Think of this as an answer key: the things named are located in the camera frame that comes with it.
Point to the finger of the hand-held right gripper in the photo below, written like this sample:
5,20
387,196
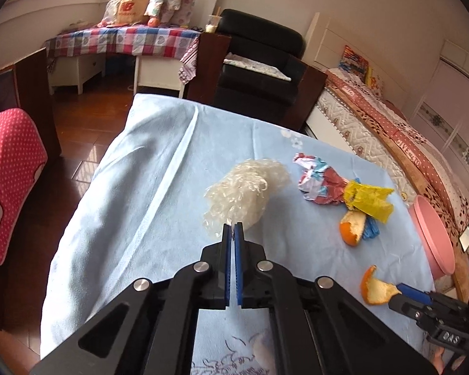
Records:
416,293
406,306

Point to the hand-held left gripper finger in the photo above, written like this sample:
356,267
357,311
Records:
239,265
229,277

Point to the orange peel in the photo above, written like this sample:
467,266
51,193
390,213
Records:
351,228
373,291

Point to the pink plastic basin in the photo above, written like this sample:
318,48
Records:
434,238

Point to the white foam fruit net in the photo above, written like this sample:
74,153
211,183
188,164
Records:
242,191

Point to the person's right hand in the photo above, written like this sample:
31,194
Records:
441,363

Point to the smartphone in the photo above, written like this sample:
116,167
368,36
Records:
467,237

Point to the yellow plastic bag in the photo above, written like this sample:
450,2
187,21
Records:
365,199

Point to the light blue tablecloth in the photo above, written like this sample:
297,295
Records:
140,203

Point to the crumpled colourful wrapper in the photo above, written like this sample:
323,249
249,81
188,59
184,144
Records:
320,181

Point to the pink patterned quilt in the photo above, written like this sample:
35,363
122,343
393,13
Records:
410,140

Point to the black armchair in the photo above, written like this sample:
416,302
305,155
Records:
35,93
258,97

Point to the bed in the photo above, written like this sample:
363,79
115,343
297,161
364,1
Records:
355,125

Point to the white wardrobe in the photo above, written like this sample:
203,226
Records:
453,117

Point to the white seat cushion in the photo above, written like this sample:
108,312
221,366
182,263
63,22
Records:
254,68

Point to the white desk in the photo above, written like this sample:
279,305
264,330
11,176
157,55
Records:
156,74

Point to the yellow pillow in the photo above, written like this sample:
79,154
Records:
375,82

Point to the colourful printed pillow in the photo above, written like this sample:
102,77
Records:
353,62

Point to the white headboard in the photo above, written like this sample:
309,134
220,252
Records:
328,47

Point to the red polka dot cushion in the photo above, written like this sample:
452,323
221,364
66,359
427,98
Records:
11,172

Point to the plastic drink cup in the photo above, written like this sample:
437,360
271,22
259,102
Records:
214,23

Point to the checkered tablecloth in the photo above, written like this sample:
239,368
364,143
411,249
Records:
133,39

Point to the brown paper bag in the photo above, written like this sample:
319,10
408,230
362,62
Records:
131,6

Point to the clear plastic bag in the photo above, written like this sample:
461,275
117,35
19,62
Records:
111,11

